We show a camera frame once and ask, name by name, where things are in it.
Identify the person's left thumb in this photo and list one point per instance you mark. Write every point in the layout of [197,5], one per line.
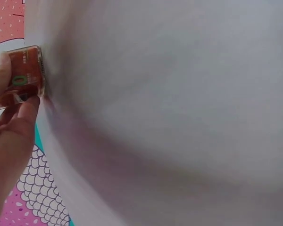
[1,75]

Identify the person's left fingers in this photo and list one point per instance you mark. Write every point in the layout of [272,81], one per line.
[26,113]

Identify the red clear plastic bottle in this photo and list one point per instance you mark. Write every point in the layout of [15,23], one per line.
[26,70]

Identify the person's left hand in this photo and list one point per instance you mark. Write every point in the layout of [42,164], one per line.
[7,153]

